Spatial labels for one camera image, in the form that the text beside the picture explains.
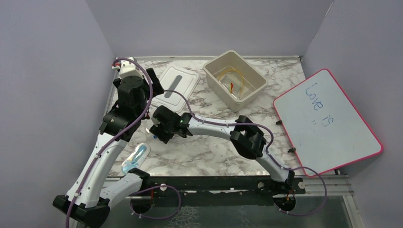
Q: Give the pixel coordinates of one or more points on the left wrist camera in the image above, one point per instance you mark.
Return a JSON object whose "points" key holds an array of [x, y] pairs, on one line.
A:
{"points": [[125, 69]]}

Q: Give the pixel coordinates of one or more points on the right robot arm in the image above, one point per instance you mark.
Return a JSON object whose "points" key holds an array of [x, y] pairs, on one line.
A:
{"points": [[247, 137]]}

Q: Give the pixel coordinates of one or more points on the pink framed whiteboard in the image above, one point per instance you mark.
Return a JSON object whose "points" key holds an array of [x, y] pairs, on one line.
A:
{"points": [[323, 125]]}

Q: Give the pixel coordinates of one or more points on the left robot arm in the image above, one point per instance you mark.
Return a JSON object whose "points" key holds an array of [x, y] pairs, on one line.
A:
{"points": [[87, 201]]}

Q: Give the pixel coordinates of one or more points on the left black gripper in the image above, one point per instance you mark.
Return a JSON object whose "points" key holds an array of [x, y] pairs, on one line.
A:
{"points": [[157, 89]]}

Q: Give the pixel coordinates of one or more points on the beige plastic bin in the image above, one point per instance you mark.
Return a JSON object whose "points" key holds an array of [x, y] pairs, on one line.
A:
{"points": [[228, 68]]}

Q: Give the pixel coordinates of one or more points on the blue goggles in bag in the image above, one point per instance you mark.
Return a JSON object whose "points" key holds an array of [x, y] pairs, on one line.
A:
{"points": [[136, 159]]}

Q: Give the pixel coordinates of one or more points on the white bin lid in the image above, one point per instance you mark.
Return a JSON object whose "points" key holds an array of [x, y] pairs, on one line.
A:
{"points": [[177, 81]]}

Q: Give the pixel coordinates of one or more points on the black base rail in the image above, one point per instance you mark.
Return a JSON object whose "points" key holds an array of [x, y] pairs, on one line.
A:
{"points": [[210, 191]]}

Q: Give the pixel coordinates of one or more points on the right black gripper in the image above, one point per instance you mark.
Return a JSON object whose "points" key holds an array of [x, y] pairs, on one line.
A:
{"points": [[155, 130]]}

